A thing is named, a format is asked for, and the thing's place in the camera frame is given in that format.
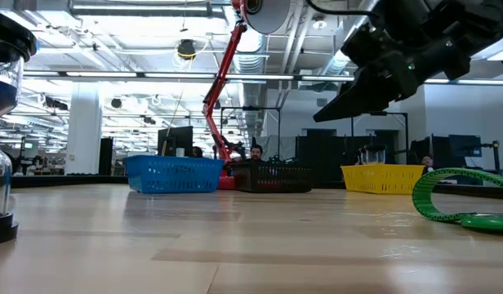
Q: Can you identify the blue plastic basket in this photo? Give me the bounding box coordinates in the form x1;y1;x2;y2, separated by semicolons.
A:
122;154;225;194

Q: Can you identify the long ceiling light strip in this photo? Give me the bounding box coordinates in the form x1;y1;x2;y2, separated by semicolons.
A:
20;69;503;87

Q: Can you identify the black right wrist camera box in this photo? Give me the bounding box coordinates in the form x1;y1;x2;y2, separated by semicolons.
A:
341;22;389;69

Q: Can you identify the black monitor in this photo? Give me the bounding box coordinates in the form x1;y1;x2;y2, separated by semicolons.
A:
157;125;194;158

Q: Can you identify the round black ceiling device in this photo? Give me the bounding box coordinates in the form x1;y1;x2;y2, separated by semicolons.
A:
176;38;198;61

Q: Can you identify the black portal frame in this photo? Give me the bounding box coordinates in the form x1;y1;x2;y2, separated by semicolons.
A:
350;109;409;165

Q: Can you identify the red desk lamp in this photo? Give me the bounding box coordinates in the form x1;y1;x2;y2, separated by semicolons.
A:
201;0;294;191

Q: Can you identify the yellow plastic basket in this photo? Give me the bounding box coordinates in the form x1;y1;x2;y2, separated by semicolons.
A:
340;163;425;196

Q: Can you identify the green band watch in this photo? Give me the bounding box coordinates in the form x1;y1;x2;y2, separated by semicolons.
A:
411;167;503;237

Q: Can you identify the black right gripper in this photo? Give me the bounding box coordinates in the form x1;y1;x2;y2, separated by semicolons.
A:
313;38;471;123

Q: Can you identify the dark monitor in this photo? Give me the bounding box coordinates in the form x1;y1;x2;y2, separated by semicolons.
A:
448;134;484;159

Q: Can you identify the black cabinet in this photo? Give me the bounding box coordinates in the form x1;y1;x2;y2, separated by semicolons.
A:
97;136;114;176

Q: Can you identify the black plastic basket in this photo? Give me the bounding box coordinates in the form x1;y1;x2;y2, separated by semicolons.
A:
229;162;314;194

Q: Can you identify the hourglass with blue sand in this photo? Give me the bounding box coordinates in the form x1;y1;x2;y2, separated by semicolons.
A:
0;8;38;247

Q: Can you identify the black aluminium table frame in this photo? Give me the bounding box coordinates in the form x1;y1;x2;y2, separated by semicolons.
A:
7;173;503;202

